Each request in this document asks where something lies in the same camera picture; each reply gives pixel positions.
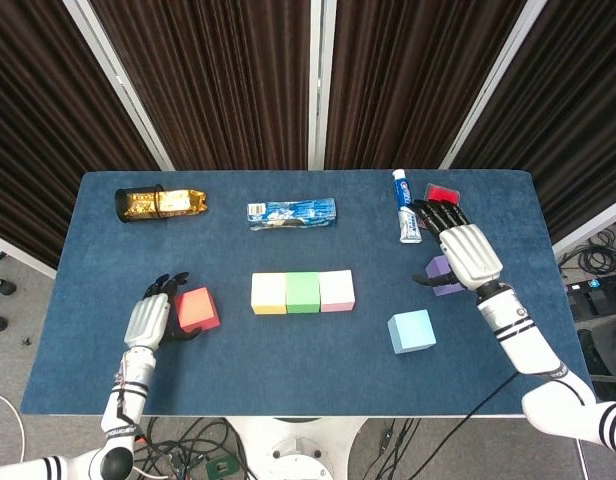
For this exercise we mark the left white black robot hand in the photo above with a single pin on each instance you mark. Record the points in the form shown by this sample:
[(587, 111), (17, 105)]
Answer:
[(148, 320)]

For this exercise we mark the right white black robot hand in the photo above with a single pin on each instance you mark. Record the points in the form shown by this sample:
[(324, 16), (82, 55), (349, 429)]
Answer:
[(470, 255)]

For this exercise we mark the purple cube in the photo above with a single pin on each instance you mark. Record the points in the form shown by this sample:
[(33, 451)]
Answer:
[(437, 265)]

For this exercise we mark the red orange cube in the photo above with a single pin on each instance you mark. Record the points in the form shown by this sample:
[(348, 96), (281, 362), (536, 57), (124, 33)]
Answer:
[(195, 307)]

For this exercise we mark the light blue cube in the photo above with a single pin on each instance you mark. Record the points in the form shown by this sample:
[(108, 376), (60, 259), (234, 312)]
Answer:
[(412, 331)]

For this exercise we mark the yellow cube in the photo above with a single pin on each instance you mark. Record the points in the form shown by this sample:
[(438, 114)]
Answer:
[(268, 292)]

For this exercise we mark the pink cube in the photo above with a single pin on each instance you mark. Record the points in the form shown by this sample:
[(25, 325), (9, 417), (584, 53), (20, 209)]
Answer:
[(337, 290)]

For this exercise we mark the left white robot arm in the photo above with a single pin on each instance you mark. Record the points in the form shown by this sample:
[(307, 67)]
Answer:
[(125, 400)]

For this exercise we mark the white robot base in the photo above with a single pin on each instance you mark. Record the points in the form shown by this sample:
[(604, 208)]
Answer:
[(298, 450)]

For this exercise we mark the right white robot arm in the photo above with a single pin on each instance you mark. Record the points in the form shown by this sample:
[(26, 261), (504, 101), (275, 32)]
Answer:
[(523, 340)]

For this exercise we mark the green cube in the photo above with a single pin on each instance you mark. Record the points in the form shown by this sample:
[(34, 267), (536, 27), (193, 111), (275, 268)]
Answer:
[(303, 291)]

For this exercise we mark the red ink pad box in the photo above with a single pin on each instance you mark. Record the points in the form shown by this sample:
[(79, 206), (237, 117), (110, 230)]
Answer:
[(443, 192)]

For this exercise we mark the white blue toothpaste tube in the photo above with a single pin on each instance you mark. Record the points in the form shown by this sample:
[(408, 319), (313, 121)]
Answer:
[(405, 200)]

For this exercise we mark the black mesh cup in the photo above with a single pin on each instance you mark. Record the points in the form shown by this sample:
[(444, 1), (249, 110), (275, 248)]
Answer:
[(120, 202)]

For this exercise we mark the gold foil snack packet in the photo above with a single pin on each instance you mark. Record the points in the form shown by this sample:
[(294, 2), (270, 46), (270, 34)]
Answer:
[(180, 201)]

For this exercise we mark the green circuit board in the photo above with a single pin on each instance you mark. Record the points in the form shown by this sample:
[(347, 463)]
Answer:
[(220, 468)]

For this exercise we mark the blue table cloth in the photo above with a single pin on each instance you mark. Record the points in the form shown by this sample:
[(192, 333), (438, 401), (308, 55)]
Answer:
[(308, 365)]

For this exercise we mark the brown pleated curtain panel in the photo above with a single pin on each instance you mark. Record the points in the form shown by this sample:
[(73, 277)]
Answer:
[(48, 125), (578, 125), (213, 90), (413, 90)]

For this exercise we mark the blue cookie package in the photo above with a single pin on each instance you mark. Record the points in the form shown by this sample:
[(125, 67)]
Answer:
[(293, 214)]

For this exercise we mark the white partition frame rail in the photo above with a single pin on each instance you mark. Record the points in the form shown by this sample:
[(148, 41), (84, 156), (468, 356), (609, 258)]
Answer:
[(593, 227), (18, 252)]

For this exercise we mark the white partition frame post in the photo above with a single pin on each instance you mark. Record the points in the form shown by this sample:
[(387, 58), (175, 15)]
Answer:
[(318, 75), (119, 80), (490, 82)]

